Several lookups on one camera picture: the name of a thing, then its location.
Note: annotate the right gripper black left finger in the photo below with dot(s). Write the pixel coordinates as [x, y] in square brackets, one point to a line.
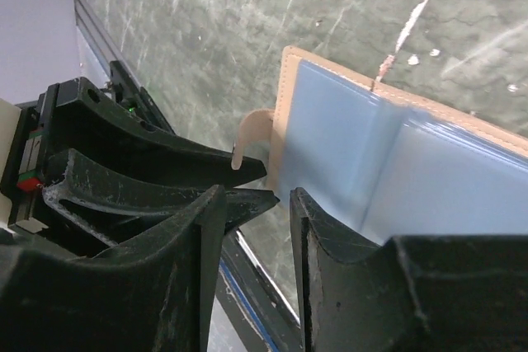
[154, 292]

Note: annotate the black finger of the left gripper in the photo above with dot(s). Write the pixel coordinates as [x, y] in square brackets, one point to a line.
[90, 122]

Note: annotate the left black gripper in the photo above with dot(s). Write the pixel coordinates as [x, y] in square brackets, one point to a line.
[86, 206]

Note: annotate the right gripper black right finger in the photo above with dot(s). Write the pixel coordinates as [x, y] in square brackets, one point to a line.
[412, 293]

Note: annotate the tan leather card holder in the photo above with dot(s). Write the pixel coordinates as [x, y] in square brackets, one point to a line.
[384, 161]

